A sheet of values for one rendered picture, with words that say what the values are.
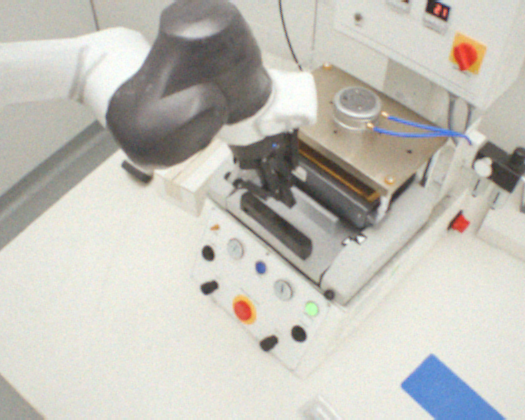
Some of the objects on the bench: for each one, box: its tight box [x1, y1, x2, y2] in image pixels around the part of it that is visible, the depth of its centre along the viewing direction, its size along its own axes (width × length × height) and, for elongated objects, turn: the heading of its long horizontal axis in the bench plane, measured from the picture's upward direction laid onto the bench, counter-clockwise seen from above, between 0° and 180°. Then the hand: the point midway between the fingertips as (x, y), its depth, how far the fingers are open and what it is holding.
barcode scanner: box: [121, 158, 154, 183], centre depth 124 cm, size 20×8×8 cm, turn 144°
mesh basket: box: [246, 20, 319, 72], centre depth 141 cm, size 22×26×13 cm
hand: (282, 191), depth 79 cm, fingers closed
